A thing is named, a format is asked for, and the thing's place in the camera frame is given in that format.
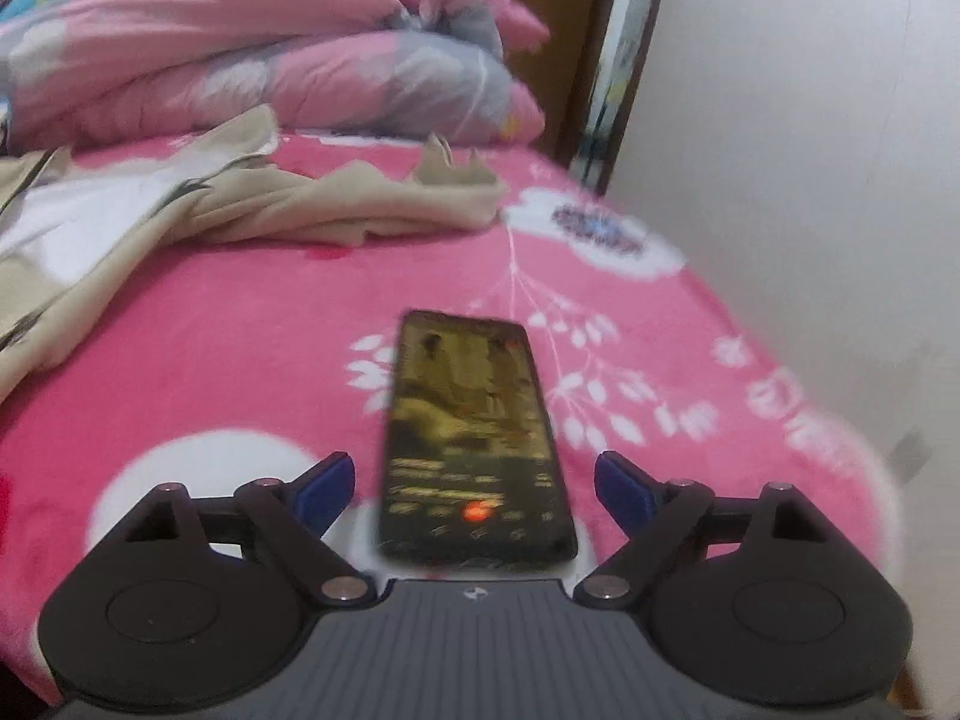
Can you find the pink flower-print bed blanket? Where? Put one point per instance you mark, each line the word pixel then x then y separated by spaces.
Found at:
pixel 262 330

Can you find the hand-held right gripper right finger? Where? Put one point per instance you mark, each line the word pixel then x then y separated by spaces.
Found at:
pixel 622 491

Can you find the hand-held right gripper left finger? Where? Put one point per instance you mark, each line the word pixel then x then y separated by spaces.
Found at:
pixel 326 491

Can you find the brown wooden door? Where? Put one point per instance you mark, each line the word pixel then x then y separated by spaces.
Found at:
pixel 555 30

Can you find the beige zip jacket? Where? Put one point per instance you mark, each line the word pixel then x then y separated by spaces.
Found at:
pixel 315 202

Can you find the pink floral quilt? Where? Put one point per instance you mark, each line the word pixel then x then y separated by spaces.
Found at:
pixel 225 52

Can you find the black smartphone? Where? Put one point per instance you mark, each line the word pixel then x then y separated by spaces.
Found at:
pixel 472 435

